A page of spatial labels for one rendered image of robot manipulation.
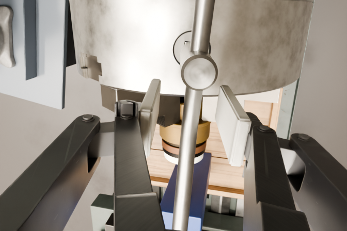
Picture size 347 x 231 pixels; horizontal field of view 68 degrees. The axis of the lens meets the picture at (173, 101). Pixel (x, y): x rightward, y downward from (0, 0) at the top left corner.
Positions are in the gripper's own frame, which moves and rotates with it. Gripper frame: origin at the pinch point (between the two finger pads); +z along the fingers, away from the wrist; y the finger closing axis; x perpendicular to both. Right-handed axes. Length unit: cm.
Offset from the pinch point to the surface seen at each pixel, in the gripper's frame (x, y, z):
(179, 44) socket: 3.9, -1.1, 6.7
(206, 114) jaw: -7.7, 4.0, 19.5
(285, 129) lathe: -31, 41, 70
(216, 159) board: -28, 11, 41
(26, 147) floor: -103, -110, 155
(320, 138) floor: -54, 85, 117
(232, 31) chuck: 5.4, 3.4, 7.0
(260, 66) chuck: 2.4, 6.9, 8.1
